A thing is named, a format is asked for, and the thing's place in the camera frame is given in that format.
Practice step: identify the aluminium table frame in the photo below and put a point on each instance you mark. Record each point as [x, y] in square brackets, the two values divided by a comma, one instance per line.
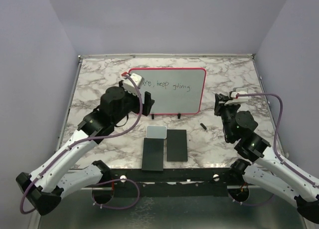
[206, 149]

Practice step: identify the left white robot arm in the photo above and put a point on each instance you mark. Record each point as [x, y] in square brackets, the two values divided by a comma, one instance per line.
[46, 186]

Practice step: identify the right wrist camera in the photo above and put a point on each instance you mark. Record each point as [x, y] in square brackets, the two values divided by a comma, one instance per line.
[237, 96]

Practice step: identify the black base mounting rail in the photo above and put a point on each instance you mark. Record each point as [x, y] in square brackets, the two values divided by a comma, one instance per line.
[182, 182]

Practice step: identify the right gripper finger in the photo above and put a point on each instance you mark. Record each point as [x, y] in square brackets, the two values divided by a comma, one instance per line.
[218, 104]
[224, 98]

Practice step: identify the black foam pad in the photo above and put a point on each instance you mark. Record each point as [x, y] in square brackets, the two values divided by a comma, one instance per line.
[152, 159]
[177, 145]

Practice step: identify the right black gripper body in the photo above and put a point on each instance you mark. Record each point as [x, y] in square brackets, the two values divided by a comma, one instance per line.
[229, 113]

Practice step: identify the left black foam pad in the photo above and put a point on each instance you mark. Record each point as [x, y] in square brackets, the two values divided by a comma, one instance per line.
[152, 159]

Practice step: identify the pink framed whiteboard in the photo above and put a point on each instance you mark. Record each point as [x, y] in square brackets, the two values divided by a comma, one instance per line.
[174, 90]

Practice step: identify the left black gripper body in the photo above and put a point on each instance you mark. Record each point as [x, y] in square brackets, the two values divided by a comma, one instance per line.
[132, 103]

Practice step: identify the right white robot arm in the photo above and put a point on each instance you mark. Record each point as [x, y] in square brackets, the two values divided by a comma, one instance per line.
[261, 164]

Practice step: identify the right black foam pad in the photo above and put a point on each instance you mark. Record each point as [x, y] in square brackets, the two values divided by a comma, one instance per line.
[177, 145]

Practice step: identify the white grey eraser block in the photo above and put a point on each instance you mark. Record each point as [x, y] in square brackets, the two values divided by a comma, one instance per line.
[156, 132]

